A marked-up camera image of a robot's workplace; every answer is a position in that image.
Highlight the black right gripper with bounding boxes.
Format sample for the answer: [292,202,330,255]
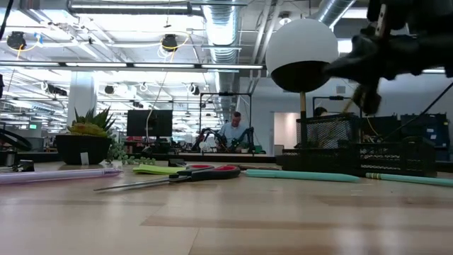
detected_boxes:
[323,30,453,116]

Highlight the mint green striped pencil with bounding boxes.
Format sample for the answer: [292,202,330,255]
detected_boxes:
[365,171,453,188]

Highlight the teal pen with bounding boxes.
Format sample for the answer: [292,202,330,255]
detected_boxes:
[243,169,361,183]

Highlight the red-handled scissors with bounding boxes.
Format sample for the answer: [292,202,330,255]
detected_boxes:
[93,164,242,193]

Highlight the green sticky note pad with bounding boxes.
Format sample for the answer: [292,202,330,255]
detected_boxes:
[132,163,188,176]

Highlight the pink pen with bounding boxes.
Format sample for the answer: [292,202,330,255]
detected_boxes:
[0,167,124,186]

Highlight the black mesh desk organizer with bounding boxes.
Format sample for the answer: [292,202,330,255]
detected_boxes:
[281,112,438,179]

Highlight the blue storage crates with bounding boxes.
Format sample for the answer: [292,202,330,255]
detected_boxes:
[399,113,451,162]

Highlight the white globe table lamp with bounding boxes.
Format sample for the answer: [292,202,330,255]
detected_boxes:
[265,18,340,149]

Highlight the black ceiling device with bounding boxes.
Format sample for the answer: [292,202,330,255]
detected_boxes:
[6,30,28,51]
[161,33,179,53]

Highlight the large black monitor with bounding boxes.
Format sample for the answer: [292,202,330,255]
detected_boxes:
[126,109,174,138]

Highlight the succulent plant in black pot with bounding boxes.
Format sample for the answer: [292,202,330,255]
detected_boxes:
[55,107,157,166]

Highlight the black curved hoop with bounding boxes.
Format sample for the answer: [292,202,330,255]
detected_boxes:
[0,127,33,152]

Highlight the black background gantry frame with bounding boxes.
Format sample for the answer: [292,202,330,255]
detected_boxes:
[198,92,253,154]
[311,95,362,118]

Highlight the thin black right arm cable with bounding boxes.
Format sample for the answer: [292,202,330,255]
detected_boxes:
[380,81,453,142]

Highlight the black aluminium table frame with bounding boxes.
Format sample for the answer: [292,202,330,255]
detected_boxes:
[16,152,284,164]

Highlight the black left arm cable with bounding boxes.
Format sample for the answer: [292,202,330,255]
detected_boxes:
[0,0,15,40]

